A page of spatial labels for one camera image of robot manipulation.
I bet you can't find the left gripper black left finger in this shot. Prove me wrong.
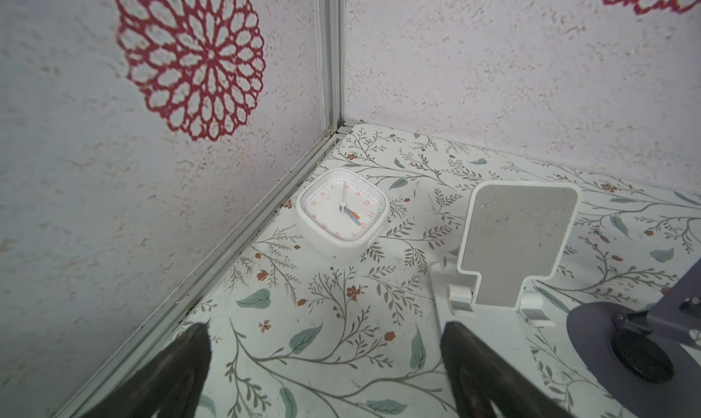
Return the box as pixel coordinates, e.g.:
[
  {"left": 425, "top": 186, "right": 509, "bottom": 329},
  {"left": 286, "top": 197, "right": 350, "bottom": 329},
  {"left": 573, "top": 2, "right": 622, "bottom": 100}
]
[{"left": 84, "top": 323, "right": 212, "bottom": 418}]

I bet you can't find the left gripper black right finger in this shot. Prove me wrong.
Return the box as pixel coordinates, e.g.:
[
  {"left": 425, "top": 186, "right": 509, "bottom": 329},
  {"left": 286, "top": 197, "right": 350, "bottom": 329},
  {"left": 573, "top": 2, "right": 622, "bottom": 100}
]
[{"left": 440, "top": 321, "right": 570, "bottom": 418}]

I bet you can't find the white empty phone stand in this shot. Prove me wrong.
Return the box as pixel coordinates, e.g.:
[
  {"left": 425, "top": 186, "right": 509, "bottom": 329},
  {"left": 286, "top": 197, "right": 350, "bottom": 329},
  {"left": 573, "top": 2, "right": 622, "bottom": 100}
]
[{"left": 430, "top": 181, "right": 581, "bottom": 372}]

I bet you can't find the grey empty phone stand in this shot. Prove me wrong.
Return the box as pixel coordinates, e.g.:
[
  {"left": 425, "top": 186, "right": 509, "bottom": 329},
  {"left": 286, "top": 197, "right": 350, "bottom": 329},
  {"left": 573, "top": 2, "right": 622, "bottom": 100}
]
[{"left": 567, "top": 264, "right": 700, "bottom": 417}]

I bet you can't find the white earbuds case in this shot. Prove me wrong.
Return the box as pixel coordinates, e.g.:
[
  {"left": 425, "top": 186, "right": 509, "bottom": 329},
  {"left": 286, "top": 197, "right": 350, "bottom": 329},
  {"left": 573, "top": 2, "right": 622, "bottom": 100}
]
[{"left": 295, "top": 168, "right": 390, "bottom": 265}]

